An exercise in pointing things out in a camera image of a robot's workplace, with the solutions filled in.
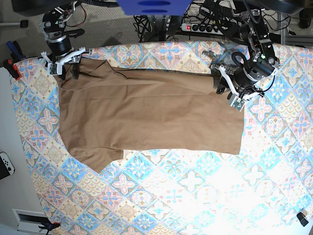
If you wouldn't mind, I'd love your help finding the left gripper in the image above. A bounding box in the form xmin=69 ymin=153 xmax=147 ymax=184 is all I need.
xmin=210 ymin=63 xmax=266 ymax=106

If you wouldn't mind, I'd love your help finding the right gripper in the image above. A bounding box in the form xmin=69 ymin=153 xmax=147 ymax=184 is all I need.
xmin=41 ymin=39 xmax=91 ymax=80

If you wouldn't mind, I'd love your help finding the brown t-shirt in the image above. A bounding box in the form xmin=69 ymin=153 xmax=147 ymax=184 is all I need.
xmin=57 ymin=59 xmax=244 ymax=172

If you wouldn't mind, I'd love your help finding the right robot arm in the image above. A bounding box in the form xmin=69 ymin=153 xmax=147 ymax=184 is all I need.
xmin=40 ymin=1 xmax=88 ymax=80

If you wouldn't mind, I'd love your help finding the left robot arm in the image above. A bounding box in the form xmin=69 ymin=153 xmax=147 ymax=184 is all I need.
xmin=211 ymin=8 xmax=280 ymax=111

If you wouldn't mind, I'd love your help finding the white power strip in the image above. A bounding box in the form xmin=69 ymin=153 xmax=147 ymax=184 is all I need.
xmin=180 ymin=23 xmax=222 ymax=35

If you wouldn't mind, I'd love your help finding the red black clamp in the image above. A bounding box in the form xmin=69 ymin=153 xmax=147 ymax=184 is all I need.
xmin=3 ymin=59 xmax=21 ymax=80

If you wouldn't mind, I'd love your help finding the patterned tablecloth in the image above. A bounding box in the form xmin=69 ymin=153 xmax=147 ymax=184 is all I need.
xmin=10 ymin=45 xmax=313 ymax=235

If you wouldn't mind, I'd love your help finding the game console controller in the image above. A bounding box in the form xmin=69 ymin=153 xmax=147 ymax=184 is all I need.
xmin=0 ymin=152 xmax=15 ymax=179

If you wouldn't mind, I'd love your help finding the black corner clamp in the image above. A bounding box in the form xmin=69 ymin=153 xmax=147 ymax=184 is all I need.
xmin=296 ymin=212 xmax=309 ymax=227

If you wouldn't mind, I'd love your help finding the orange black clamp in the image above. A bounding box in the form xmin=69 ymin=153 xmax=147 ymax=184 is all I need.
xmin=39 ymin=218 xmax=61 ymax=234

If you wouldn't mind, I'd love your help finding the white framed device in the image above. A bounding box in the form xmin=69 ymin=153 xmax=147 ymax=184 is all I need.
xmin=12 ymin=209 xmax=49 ymax=235

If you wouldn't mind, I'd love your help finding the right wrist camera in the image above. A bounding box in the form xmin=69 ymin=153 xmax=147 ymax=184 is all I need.
xmin=47 ymin=63 xmax=63 ymax=75

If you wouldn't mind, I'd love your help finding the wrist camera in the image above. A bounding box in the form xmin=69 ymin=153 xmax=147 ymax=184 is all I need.
xmin=230 ymin=96 xmax=245 ymax=112
xmin=47 ymin=63 xmax=63 ymax=75

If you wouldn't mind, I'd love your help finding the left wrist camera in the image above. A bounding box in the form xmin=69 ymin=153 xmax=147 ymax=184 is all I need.
xmin=230 ymin=96 xmax=245 ymax=112

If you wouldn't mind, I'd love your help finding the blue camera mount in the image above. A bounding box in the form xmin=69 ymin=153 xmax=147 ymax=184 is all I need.
xmin=116 ymin=0 xmax=192 ymax=16

